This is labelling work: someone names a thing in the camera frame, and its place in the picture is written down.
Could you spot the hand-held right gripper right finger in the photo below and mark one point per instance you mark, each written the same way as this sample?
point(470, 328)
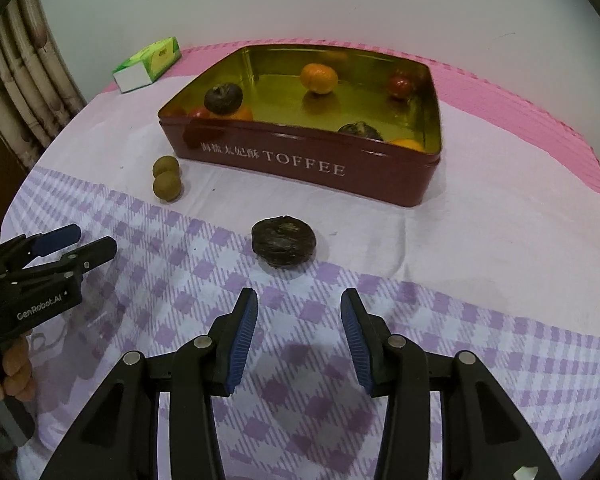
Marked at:
point(357, 345)

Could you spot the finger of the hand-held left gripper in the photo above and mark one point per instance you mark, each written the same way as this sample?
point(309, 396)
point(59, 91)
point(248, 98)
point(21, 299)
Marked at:
point(92, 255)
point(55, 239)

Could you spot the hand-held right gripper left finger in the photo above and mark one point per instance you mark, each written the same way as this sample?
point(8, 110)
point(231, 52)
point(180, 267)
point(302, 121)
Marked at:
point(240, 345)

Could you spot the large dark water chestnut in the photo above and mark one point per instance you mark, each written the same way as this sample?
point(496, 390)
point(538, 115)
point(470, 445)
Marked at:
point(283, 241)

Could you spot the red tomato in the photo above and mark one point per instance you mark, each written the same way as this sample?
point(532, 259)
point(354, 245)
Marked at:
point(198, 112)
point(400, 86)

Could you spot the dark red tin box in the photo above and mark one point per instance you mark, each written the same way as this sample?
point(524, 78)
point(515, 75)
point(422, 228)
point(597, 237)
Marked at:
point(300, 165)

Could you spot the oval orange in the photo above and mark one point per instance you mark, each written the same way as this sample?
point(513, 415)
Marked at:
point(406, 144)

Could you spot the round mandarin orange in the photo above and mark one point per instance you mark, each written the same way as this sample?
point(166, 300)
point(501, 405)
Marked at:
point(319, 78)

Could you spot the person's left hand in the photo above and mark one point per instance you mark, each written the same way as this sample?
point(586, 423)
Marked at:
point(17, 375)

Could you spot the brown longan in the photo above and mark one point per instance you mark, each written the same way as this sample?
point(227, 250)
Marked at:
point(166, 164)
point(166, 186)

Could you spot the purple plaid cloth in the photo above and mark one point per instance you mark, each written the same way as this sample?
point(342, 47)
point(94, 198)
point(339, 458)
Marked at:
point(480, 310)

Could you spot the green tissue pack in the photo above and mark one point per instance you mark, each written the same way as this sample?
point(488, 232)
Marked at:
point(147, 62)

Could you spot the pink foam mat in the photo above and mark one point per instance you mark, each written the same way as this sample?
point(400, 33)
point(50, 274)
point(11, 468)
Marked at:
point(505, 95)

